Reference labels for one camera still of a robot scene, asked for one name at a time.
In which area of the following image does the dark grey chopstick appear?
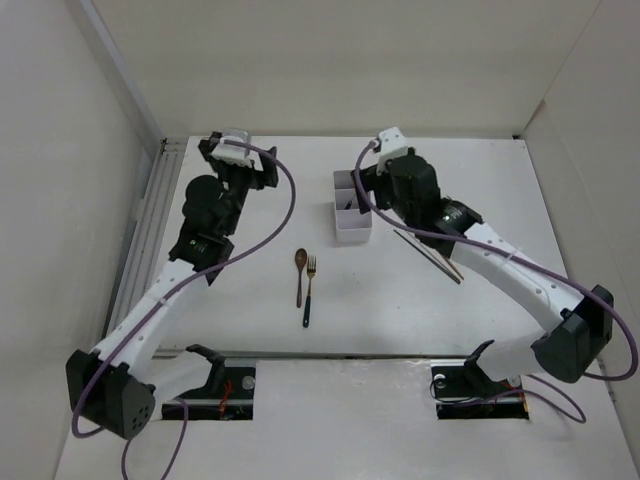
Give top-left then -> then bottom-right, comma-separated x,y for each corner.
393,230 -> 462,285
443,258 -> 464,281

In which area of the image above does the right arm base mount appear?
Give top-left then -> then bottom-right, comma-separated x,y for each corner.
428,340 -> 529,420

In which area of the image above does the white three-compartment utensil holder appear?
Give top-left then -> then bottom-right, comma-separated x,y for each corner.
333,170 -> 372,244

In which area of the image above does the aluminium frame rail left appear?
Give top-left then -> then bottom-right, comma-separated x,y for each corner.
99,137 -> 188,339

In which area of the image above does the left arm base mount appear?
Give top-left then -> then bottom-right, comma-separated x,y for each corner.
154,344 -> 257,421

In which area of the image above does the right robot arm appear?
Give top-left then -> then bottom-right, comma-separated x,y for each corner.
350,148 -> 614,394

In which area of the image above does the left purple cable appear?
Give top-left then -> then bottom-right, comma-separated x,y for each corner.
72,139 -> 297,475

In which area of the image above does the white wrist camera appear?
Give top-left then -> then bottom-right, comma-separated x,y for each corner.
210,129 -> 254,168
374,127 -> 409,176

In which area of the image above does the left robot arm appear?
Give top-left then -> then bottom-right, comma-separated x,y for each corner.
66,130 -> 278,440

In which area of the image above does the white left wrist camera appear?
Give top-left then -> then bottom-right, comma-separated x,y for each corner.
210,129 -> 254,168

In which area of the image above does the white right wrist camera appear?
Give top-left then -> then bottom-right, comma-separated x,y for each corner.
374,127 -> 409,176

